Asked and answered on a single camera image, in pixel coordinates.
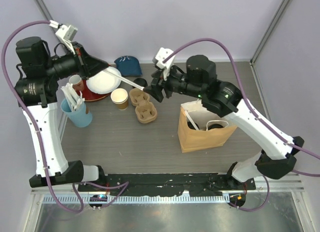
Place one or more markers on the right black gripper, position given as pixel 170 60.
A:
pixel 157 85

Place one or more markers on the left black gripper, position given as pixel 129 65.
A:
pixel 86 64

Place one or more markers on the black coffee lid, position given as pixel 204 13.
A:
pixel 192 126
pixel 215 126

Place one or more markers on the brown paper bag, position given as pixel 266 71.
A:
pixel 192 140

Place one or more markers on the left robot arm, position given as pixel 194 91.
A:
pixel 38 92

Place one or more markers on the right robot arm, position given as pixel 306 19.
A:
pixel 277 157

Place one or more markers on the small pink floral mug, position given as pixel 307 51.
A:
pixel 77 83

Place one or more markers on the stack of black lids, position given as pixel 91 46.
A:
pixel 141 82

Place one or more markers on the white paper plate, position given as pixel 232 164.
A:
pixel 104 82

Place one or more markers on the brown pulp cup carrier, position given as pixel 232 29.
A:
pixel 144 108

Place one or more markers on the red round tray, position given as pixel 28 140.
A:
pixel 91 96

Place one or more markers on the stacked brown paper cups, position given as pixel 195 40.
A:
pixel 120 98

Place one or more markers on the light blue holder cup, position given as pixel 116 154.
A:
pixel 81 117

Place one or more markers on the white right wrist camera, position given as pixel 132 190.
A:
pixel 159 62

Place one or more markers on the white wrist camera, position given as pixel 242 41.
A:
pixel 65 34
pixel 159 62

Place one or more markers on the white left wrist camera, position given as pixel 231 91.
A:
pixel 65 34

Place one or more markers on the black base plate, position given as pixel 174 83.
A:
pixel 174 184

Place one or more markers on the aluminium rail frame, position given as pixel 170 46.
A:
pixel 96 197

